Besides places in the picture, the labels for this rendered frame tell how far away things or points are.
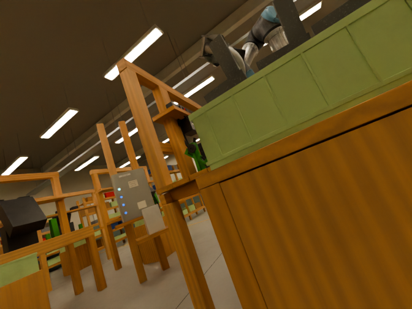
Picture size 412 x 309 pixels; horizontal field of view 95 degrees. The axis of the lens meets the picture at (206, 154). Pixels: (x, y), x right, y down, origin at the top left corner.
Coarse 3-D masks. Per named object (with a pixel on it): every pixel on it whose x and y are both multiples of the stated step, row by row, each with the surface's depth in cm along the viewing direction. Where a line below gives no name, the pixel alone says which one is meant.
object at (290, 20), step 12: (276, 0) 51; (288, 0) 50; (276, 12) 52; (288, 12) 51; (288, 24) 51; (300, 24) 51; (288, 36) 52; (300, 36) 51; (288, 48) 53; (264, 60) 55
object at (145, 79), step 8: (120, 64) 149; (128, 64) 150; (120, 72) 149; (136, 72) 156; (144, 72) 167; (144, 80) 168; (152, 80) 175; (160, 80) 190; (152, 88) 183; (168, 88) 199; (176, 96) 212; (184, 96) 232; (184, 104) 237; (192, 104) 246
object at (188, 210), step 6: (168, 168) 725; (174, 168) 753; (150, 174) 651; (174, 174) 747; (174, 180) 767; (186, 198) 733; (192, 198) 847; (186, 204) 724; (198, 204) 803; (186, 210) 714; (192, 210) 747; (198, 210) 765; (204, 210) 816; (186, 216) 688
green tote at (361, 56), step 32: (384, 0) 34; (320, 32) 39; (352, 32) 36; (384, 32) 34; (288, 64) 42; (320, 64) 39; (352, 64) 37; (384, 64) 34; (224, 96) 48; (256, 96) 45; (288, 96) 42; (320, 96) 39; (352, 96) 36; (224, 128) 49; (256, 128) 45; (288, 128) 41; (224, 160) 49
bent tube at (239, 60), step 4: (204, 40) 60; (208, 40) 62; (204, 44) 60; (204, 48) 61; (208, 48) 60; (232, 48) 58; (204, 52) 62; (208, 52) 61; (212, 52) 61; (232, 52) 58; (236, 52) 58; (236, 56) 58; (240, 56) 58; (236, 60) 58; (240, 60) 58; (240, 64) 58; (244, 64) 59; (240, 68) 59; (244, 68) 59
